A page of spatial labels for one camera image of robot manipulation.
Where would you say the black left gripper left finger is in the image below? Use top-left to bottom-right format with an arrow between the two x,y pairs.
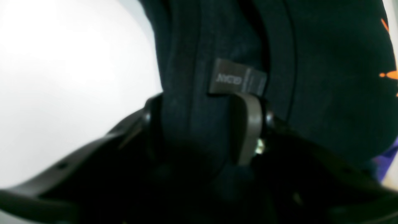
1,94 -> 163,224

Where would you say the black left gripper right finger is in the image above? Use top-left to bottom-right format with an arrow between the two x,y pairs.
230,93 -> 397,224

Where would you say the black T-shirt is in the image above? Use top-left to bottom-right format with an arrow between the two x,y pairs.
140,0 -> 397,224

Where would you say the grey neck label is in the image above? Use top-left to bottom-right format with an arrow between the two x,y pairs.
208,58 -> 268,97

